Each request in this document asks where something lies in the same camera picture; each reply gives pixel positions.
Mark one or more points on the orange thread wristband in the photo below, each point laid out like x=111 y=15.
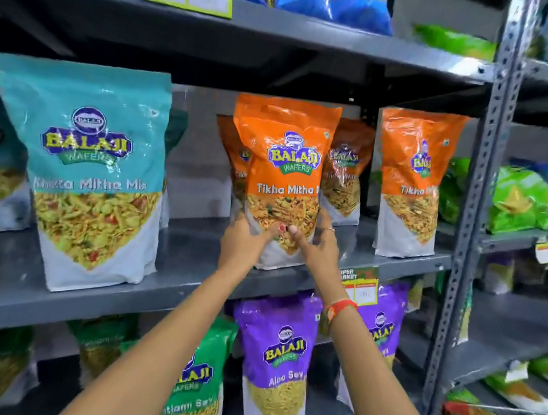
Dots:
x=340 y=307

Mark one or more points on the purple white snack packet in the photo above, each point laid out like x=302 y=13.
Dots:
x=499 y=275

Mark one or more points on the person's left hand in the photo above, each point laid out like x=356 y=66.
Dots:
x=242 y=245

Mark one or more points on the person's right forearm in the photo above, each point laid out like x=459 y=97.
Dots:
x=376 y=391

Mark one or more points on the person's right thumb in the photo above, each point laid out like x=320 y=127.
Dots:
x=296 y=235

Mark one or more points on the person's left thumb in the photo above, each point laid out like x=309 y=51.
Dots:
x=273 y=233

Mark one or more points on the grey metal shelf rack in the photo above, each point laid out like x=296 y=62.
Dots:
x=188 y=254
x=514 y=324

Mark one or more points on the orange snack mix packet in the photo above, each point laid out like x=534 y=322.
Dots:
x=233 y=155
x=411 y=182
x=288 y=132
x=347 y=174

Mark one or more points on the green chips bag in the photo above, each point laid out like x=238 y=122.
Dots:
x=454 y=41
x=524 y=200
x=453 y=192

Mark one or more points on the person's left forearm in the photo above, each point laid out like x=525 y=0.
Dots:
x=156 y=354

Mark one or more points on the person's right hand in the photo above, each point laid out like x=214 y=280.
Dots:
x=322 y=260

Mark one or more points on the purple sev snack packet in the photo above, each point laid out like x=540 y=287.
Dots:
x=275 y=359
x=385 y=318

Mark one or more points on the yellow shelf price label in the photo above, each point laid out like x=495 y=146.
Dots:
x=361 y=288

